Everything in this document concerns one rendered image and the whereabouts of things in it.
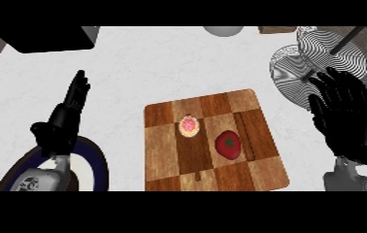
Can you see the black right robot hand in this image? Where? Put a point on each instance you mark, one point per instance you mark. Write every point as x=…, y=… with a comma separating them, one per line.
x=345, y=120

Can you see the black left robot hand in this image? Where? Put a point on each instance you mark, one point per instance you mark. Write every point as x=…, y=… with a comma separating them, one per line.
x=59, y=126

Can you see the pink frosted cupcake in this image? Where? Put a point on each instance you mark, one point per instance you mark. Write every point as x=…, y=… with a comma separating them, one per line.
x=188, y=126

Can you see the red tomato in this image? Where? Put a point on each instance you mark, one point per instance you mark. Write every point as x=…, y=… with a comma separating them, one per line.
x=227, y=145

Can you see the grey round bowl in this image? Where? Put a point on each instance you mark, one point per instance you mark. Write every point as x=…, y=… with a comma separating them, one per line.
x=222, y=30

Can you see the blue rimmed white plate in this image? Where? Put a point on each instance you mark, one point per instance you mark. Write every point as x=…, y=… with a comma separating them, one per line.
x=90, y=165

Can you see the checkered wooden cutting board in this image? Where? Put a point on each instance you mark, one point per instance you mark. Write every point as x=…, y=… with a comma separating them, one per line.
x=212, y=139

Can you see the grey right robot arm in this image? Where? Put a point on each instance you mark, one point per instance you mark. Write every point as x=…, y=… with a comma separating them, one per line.
x=345, y=177

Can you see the black box appliance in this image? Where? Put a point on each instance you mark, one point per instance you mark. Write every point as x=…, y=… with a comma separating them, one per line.
x=44, y=38

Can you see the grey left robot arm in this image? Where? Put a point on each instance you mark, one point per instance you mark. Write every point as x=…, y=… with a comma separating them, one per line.
x=39, y=177

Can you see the brown wooden block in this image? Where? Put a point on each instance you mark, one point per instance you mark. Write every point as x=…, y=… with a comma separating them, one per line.
x=277, y=29

